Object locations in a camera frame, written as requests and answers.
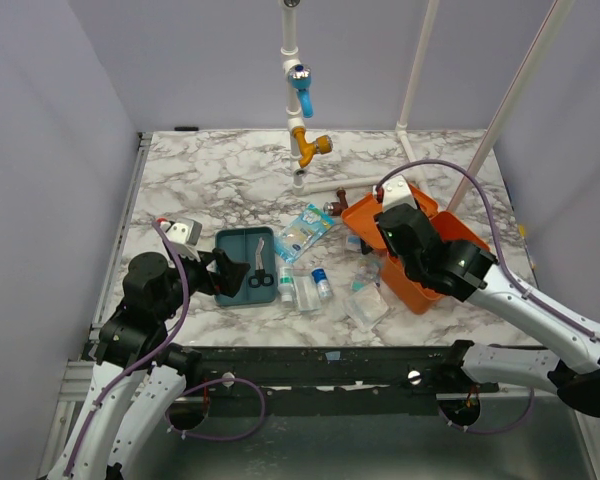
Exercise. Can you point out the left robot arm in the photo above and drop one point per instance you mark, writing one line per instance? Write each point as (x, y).
(138, 371)

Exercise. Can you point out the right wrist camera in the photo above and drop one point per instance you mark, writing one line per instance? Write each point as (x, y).
(394, 192)

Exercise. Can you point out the white gauze pad packet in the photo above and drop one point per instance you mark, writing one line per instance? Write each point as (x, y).
(366, 307)

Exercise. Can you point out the blue cotton swab bag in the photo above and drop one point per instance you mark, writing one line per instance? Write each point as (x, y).
(302, 233)

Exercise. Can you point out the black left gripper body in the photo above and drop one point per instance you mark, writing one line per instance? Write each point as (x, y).
(198, 276)

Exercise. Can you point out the clear gauze strip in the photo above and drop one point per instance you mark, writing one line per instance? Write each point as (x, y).
(307, 298)

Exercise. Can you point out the blue white wipe packet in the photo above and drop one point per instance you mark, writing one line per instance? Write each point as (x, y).
(353, 243)

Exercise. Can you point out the small band-aid packet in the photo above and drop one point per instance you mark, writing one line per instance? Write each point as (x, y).
(368, 271)

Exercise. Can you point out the black-handled bandage scissors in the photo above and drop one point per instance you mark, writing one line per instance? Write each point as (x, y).
(260, 277)

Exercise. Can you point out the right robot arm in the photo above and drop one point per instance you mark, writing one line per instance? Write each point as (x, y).
(566, 364)

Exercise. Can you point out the yellow faucet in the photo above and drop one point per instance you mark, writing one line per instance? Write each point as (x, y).
(308, 150)

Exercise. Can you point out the blue-labelled bandage roll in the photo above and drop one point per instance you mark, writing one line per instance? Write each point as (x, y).
(322, 283)

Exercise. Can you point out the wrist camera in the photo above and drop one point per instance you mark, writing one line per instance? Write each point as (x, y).
(183, 233)
(394, 192)

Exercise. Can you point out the orange medicine kit box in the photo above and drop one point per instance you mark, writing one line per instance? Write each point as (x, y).
(458, 270)

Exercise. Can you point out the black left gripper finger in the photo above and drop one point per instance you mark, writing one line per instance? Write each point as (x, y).
(229, 284)
(218, 257)

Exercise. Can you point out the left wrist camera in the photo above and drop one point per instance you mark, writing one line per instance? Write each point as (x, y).
(183, 233)

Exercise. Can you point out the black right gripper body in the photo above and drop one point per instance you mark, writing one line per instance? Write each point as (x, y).
(397, 232)

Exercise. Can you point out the white bottle green label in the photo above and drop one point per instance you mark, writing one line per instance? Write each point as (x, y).
(286, 285)

